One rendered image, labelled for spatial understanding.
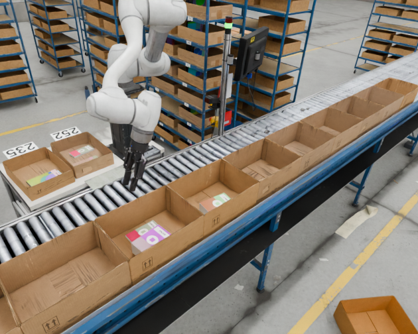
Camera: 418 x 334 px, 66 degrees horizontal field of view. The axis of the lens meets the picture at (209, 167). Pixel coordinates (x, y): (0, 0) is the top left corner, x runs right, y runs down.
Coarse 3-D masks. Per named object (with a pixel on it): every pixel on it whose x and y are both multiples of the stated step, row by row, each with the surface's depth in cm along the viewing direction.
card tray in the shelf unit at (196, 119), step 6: (180, 108) 339; (180, 114) 343; (186, 114) 334; (192, 114) 326; (198, 114) 346; (210, 114) 349; (192, 120) 329; (198, 120) 321; (198, 126) 325; (204, 126) 322
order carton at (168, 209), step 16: (160, 192) 163; (128, 208) 152; (144, 208) 160; (160, 208) 168; (176, 208) 164; (192, 208) 152; (112, 224) 150; (128, 224) 157; (144, 224) 163; (160, 224) 163; (176, 224) 163; (192, 224) 143; (112, 240) 153; (128, 240) 153; (176, 240) 140; (192, 240) 149; (128, 256) 145; (144, 256) 130; (160, 256) 137; (176, 256) 147; (144, 272) 135
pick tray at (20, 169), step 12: (24, 156) 217; (36, 156) 223; (48, 156) 226; (12, 168) 214; (24, 168) 217; (36, 168) 218; (48, 168) 219; (60, 168) 219; (24, 180) 207; (48, 180) 195; (60, 180) 201; (72, 180) 208; (24, 192) 197; (36, 192) 192; (48, 192) 198
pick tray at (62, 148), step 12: (84, 132) 243; (60, 144) 235; (72, 144) 241; (84, 144) 246; (96, 144) 240; (60, 156) 220; (84, 156) 232; (108, 156) 222; (72, 168) 210; (84, 168) 213; (96, 168) 220
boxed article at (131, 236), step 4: (152, 220) 163; (148, 224) 161; (152, 224) 161; (156, 224) 161; (140, 228) 158; (144, 228) 158; (148, 228) 158; (152, 228) 158; (132, 232) 156; (136, 232) 156; (140, 232) 156; (144, 232) 156; (128, 236) 154; (132, 236) 154; (136, 236) 154; (140, 236) 154; (132, 240) 152
